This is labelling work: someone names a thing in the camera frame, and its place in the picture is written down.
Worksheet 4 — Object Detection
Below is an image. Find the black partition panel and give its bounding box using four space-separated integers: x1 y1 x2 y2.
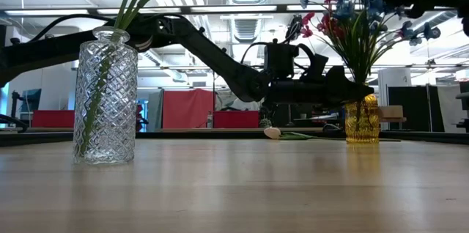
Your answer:
387 85 439 132

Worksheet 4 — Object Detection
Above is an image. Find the person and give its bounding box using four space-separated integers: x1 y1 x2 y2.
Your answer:
224 97 260 111

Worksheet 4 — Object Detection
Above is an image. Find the blue artificial flower bunch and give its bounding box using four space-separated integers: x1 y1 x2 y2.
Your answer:
299 0 443 87

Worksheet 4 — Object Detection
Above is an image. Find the grey fabric panel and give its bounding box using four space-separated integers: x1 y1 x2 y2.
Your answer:
146 89 164 132

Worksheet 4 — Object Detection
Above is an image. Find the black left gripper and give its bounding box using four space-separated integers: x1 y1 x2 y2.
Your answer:
270 65 374 108

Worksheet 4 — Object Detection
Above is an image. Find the red storage bin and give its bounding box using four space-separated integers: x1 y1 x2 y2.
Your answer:
32 110 75 128
213 111 260 129

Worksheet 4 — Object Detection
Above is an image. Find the cardboard box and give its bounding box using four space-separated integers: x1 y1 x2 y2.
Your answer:
379 105 405 119

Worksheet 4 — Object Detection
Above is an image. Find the black table edge strip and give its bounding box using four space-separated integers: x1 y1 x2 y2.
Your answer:
0 130 469 148

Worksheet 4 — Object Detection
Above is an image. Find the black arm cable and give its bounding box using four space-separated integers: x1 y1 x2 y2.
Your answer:
29 12 120 42

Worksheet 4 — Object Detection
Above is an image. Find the red fabric partition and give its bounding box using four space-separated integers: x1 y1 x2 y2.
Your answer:
162 88 215 129

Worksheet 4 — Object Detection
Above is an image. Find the clear cut-glass vase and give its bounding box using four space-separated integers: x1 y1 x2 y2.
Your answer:
73 26 139 166

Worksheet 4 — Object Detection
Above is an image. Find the blue panel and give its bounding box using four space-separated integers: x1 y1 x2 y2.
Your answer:
20 89 42 114

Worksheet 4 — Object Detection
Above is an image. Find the black overhead beam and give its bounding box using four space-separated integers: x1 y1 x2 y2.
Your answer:
0 3 469 18

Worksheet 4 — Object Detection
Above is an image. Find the white tulip with green leaves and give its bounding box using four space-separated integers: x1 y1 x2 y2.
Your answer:
263 126 347 141

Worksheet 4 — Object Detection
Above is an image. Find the amber glass vase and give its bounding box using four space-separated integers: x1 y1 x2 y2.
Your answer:
344 93 381 145

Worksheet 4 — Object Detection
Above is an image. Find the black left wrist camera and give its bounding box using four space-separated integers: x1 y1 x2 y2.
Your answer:
263 37 330 82

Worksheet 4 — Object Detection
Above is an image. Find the red artificial flower bunch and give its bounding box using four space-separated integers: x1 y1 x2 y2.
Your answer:
300 0 363 87

